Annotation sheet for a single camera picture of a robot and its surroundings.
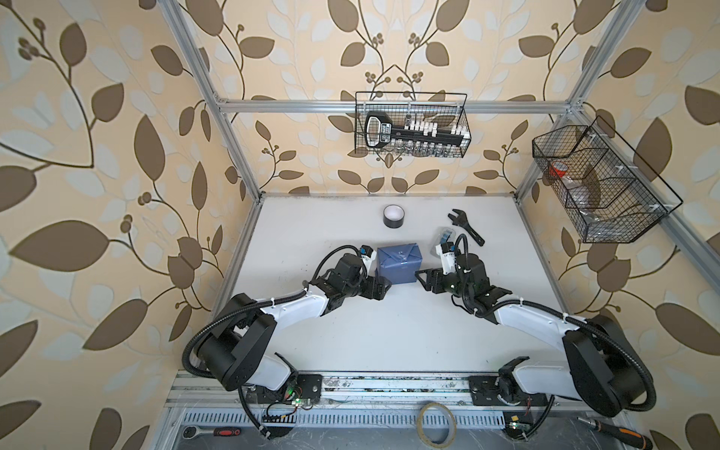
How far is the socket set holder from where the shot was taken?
2.73 ft

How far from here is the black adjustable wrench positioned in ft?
3.52

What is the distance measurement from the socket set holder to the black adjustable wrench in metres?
0.36
